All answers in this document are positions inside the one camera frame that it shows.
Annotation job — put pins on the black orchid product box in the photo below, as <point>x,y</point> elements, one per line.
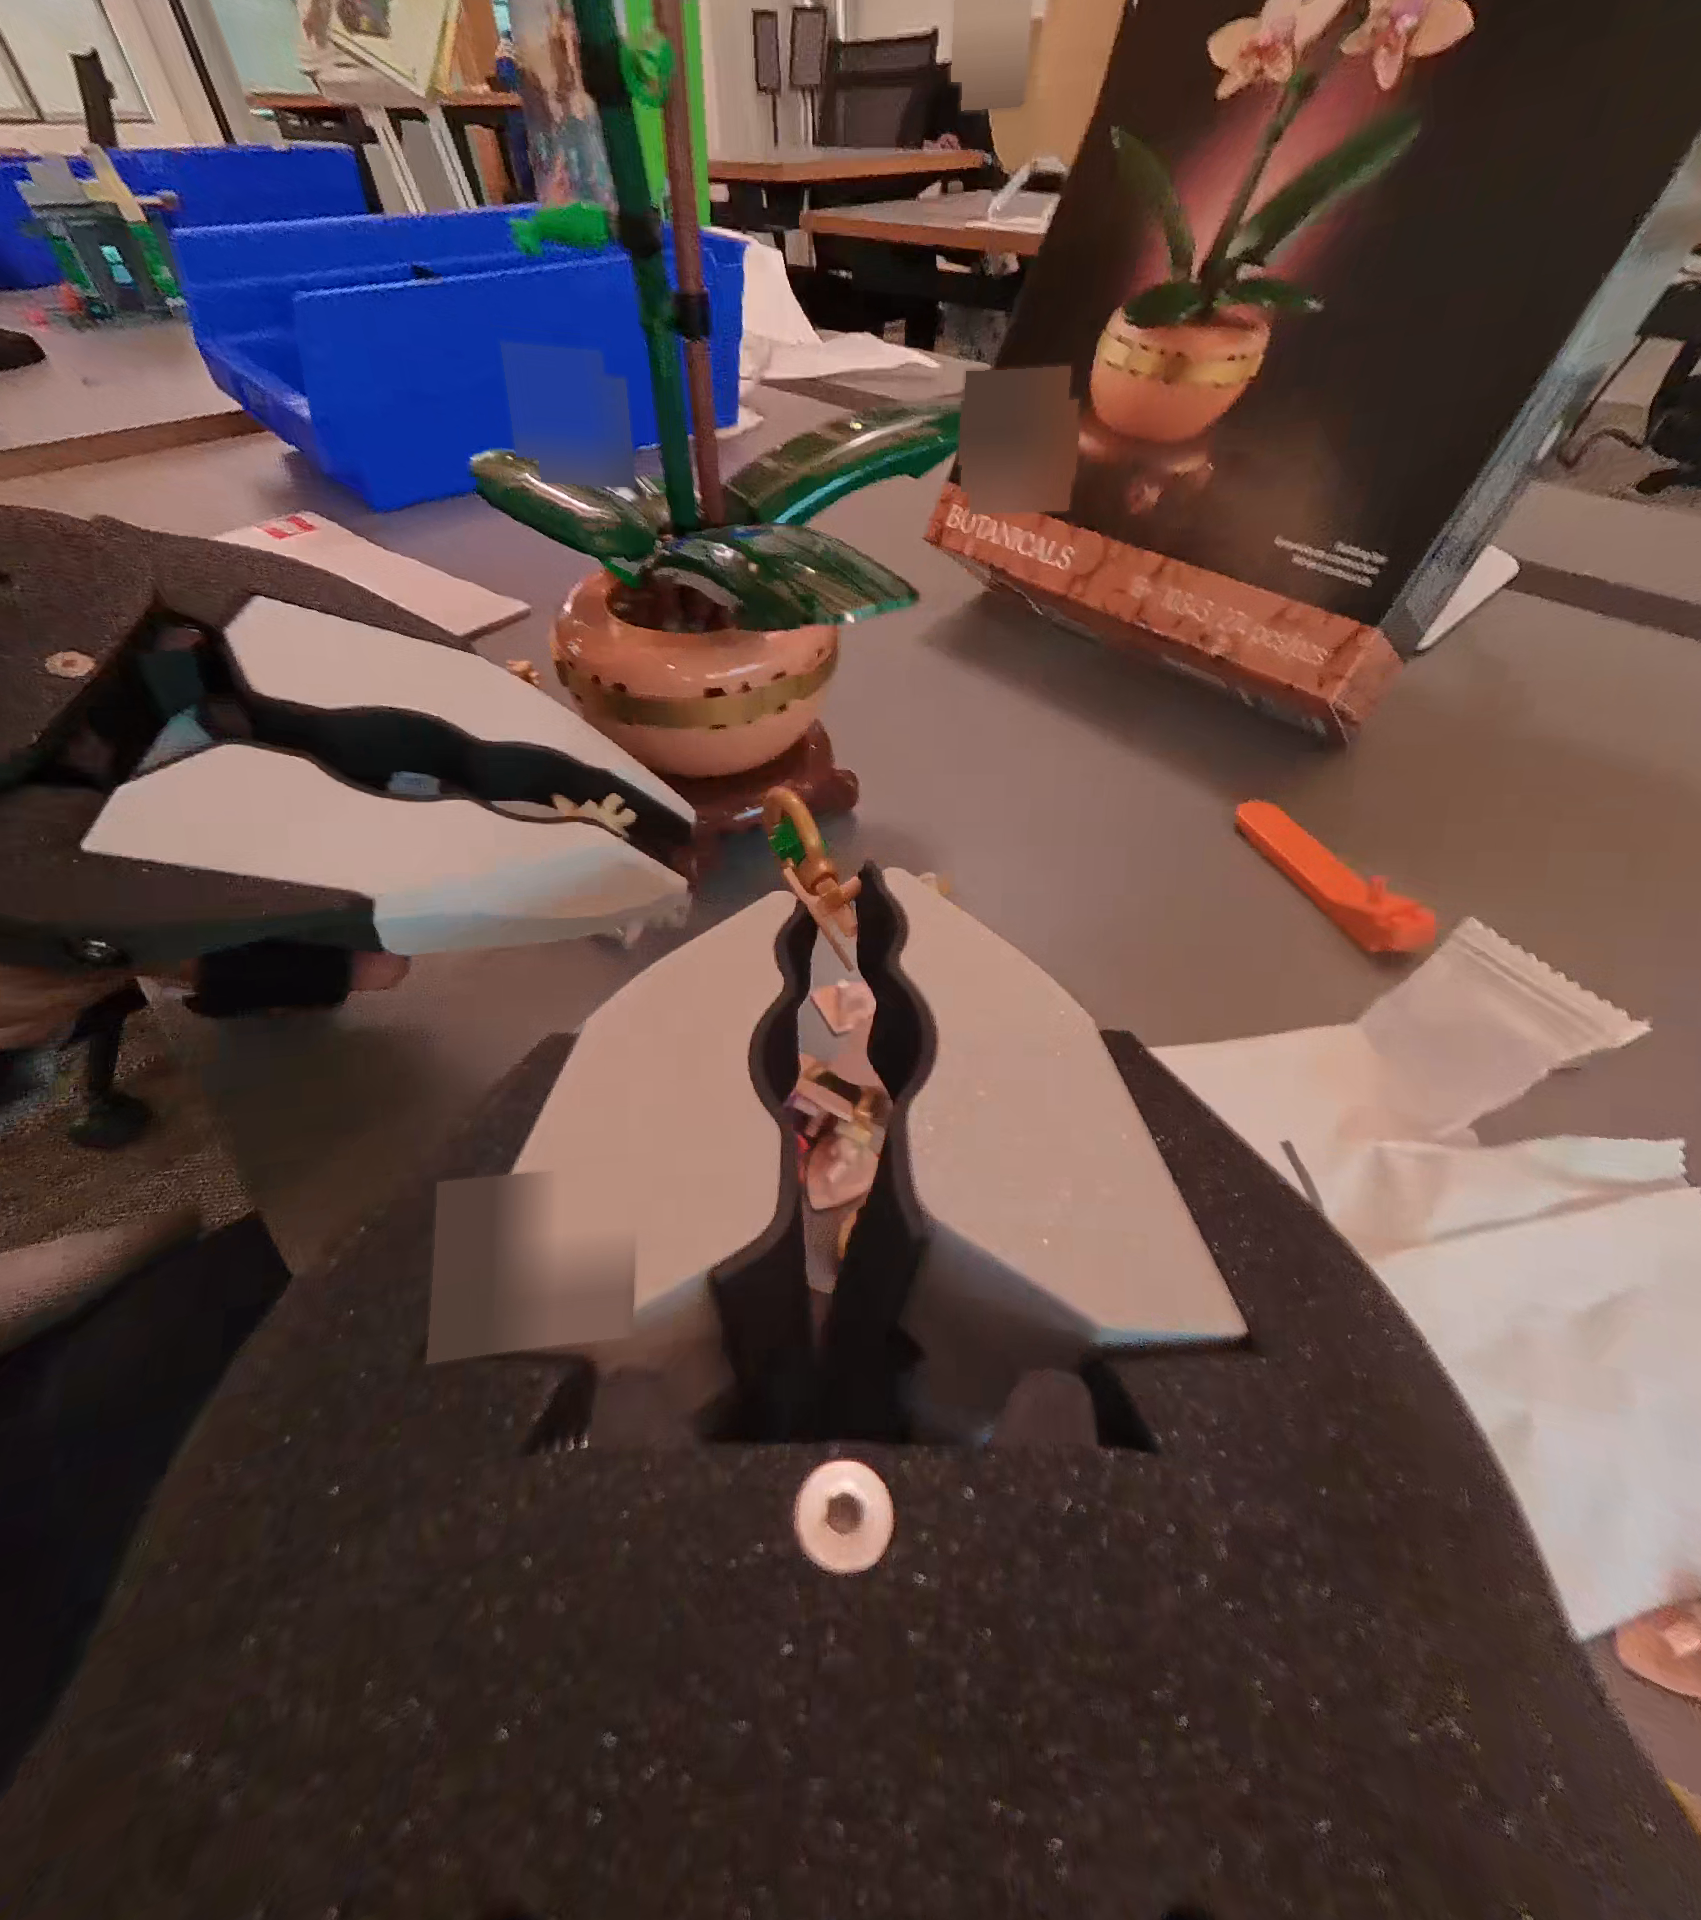
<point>1390,375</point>

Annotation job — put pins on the small brick building model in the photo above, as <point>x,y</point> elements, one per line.
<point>101,240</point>

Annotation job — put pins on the wooden table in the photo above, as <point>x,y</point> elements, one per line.
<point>851,163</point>
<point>924,225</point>

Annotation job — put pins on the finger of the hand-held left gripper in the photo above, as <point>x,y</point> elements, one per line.
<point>415,675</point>
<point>340,854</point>

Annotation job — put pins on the picture display board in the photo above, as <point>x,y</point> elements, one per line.
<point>385,38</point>

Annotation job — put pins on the pink beige brick orchid flower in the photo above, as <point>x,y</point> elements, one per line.
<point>816,884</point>

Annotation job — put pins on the grey desk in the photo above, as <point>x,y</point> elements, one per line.
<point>1090,810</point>

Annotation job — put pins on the brick orchid plant model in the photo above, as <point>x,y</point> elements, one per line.
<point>684,690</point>

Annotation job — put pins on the orchid instruction booklet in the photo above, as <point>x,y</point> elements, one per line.
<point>385,579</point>

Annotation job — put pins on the orange brick separator tool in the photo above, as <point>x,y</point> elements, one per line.
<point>1329,884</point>

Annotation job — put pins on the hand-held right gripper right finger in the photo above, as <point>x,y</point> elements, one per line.
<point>1045,1140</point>

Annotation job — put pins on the person's dark trousers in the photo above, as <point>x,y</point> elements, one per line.
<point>40,1501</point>

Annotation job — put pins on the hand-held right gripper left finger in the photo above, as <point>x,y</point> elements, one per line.
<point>670,1095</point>

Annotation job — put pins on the empty white plastic bags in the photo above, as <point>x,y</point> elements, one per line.
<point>1585,1380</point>

